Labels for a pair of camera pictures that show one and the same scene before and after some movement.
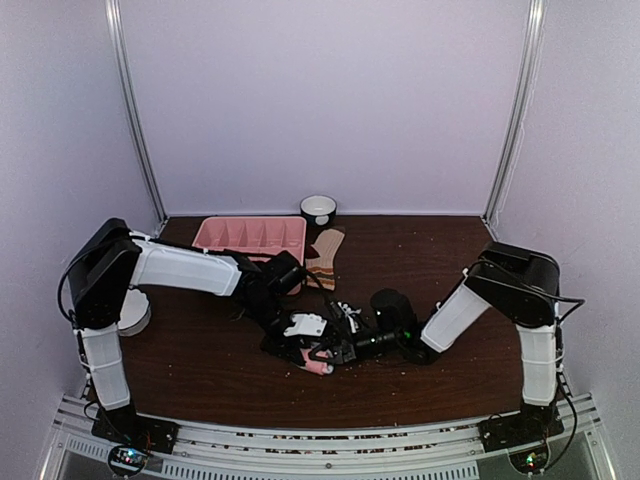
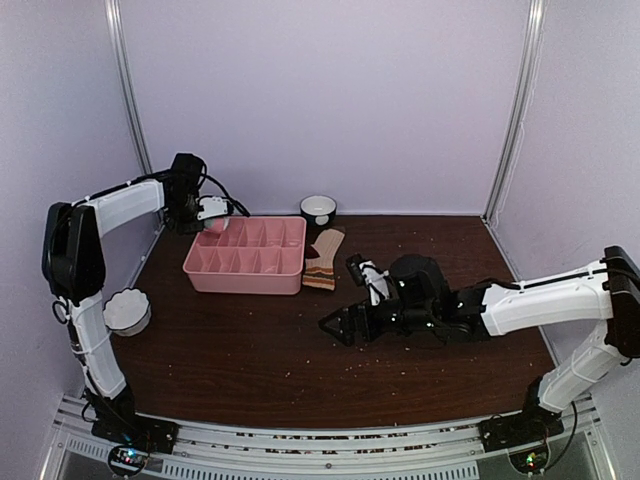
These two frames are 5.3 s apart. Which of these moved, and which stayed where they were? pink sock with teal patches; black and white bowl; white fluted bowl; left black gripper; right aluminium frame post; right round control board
Moved: pink sock with teal patches; left black gripper
Stayed: white fluted bowl; right aluminium frame post; right round control board; black and white bowl
